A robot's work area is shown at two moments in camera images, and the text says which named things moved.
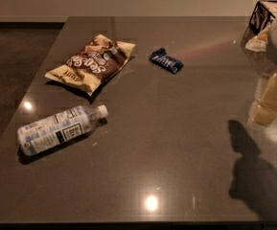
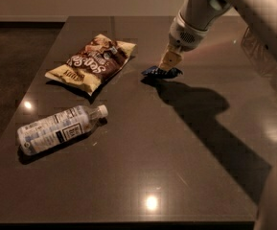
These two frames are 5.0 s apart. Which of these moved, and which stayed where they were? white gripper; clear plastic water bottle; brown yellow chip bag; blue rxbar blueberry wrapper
Moved: white gripper; blue rxbar blueberry wrapper
Stayed: brown yellow chip bag; clear plastic water bottle
